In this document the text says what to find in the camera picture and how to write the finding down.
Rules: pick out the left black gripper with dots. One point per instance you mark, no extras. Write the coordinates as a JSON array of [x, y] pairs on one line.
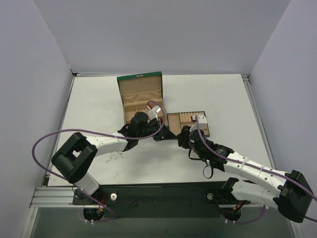
[[158, 130]]

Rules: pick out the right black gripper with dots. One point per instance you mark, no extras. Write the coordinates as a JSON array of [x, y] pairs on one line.
[[184, 137]]

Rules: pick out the green tray with compartments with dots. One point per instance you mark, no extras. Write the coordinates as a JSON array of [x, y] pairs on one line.
[[176, 121]]

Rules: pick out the green jewelry box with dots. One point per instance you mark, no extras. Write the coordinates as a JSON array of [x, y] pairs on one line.
[[136, 90]]

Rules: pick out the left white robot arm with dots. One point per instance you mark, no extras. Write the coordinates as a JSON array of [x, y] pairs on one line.
[[75, 156]]

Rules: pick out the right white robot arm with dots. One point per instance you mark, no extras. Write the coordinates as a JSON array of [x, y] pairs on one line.
[[289, 193]]

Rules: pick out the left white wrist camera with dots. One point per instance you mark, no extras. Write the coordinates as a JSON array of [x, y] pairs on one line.
[[153, 112]]

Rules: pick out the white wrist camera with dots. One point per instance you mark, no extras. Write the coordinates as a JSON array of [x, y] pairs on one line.
[[153, 112], [200, 121]]

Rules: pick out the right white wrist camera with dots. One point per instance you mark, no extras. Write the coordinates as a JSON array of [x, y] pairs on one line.
[[200, 121]]

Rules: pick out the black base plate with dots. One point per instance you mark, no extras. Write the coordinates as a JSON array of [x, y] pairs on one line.
[[161, 200]]

